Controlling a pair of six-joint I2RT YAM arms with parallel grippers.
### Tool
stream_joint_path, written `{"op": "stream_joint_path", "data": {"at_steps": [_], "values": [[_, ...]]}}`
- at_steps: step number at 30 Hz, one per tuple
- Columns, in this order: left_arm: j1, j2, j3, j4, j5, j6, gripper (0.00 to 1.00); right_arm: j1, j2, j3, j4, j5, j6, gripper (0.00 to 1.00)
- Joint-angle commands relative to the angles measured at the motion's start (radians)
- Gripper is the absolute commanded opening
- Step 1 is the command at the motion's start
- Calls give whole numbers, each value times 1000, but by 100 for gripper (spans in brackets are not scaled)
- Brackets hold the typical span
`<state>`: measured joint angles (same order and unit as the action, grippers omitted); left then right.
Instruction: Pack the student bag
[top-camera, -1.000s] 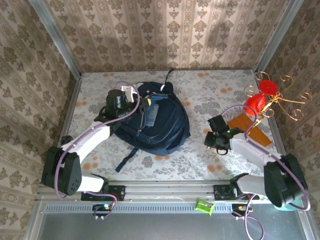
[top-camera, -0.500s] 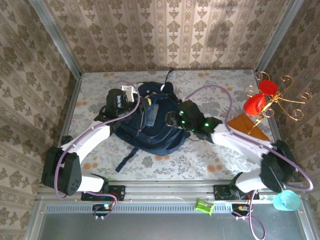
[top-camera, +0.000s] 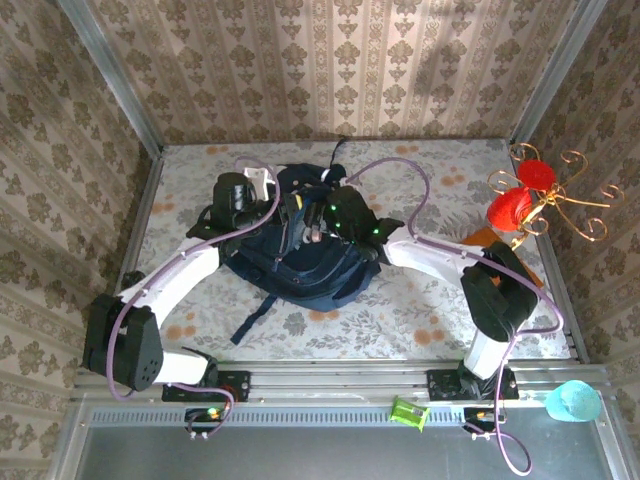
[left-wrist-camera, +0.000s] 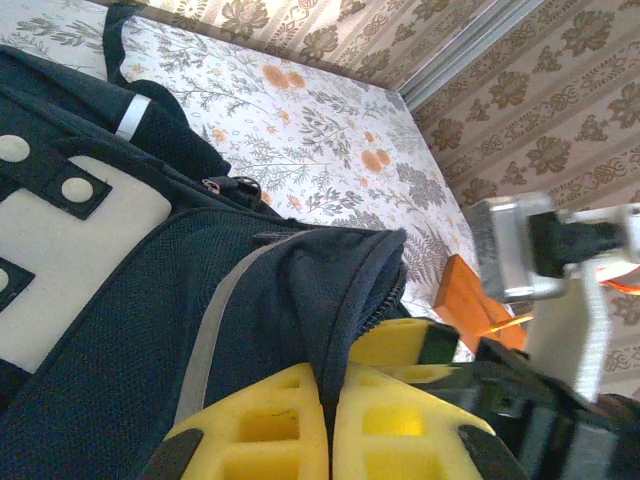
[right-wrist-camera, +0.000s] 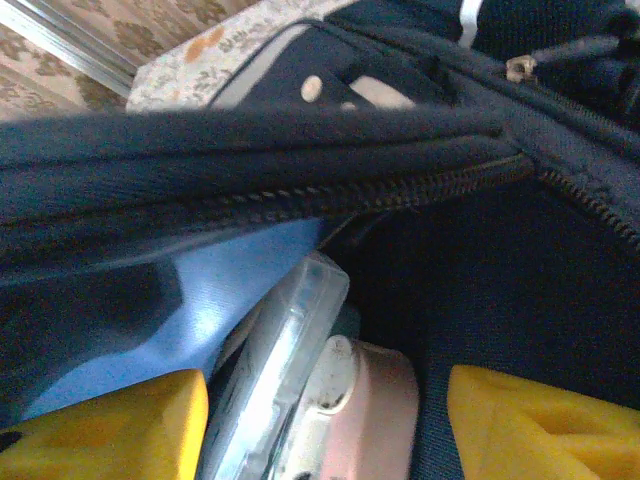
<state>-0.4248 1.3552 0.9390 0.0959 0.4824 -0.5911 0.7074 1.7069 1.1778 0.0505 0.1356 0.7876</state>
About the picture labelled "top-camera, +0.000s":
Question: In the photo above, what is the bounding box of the navy blue backpack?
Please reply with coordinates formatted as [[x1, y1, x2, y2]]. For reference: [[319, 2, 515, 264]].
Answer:
[[187, 137, 406, 345]]

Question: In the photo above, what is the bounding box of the orange notebook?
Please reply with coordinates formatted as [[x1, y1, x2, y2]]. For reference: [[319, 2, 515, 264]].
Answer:
[[462, 227, 545, 289]]

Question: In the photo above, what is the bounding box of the green snack packet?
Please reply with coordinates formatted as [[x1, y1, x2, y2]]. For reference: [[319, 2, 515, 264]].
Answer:
[[389, 395, 431, 432]]

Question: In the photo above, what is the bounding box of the small controller board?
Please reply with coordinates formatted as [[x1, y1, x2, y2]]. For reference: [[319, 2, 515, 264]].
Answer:
[[462, 405, 506, 441], [184, 407, 229, 441]]

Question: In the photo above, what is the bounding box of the grey metal sheet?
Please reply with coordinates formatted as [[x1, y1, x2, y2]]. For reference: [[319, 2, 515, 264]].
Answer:
[[49, 399, 626, 480]]

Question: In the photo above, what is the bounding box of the cyan plastic cup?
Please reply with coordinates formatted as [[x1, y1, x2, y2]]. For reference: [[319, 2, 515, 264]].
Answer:
[[544, 379, 602, 424]]

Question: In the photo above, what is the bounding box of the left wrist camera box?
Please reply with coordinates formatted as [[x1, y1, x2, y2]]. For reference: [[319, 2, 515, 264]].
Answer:
[[242, 166, 276, 197]]

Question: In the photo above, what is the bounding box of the aluminium frame rail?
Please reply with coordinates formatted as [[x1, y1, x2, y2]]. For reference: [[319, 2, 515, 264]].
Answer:
[[72, 362, 609, 402]]

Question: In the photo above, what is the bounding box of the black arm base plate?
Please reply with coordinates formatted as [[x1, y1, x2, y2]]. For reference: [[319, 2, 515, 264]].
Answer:
[[161, 370, 252, 403], [427, 368, 520, 401]]

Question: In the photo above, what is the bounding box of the aluminium frame post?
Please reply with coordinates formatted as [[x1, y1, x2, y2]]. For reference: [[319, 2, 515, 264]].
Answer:
[[509, 0, 609, 146], [57, 0, 166, 156]]

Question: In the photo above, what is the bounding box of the red gold wire ornament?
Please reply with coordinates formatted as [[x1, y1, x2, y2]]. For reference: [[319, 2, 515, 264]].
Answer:
[[487, 142, 626, 251]]

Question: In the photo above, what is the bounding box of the purple cable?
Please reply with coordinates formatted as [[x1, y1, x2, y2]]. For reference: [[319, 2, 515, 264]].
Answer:
[[347, 157, 565, 477], [107, 155, 281, 437]]

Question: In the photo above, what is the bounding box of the grey vented cable duct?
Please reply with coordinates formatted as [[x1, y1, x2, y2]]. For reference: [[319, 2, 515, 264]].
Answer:
[[89, 407, 466, 427]]

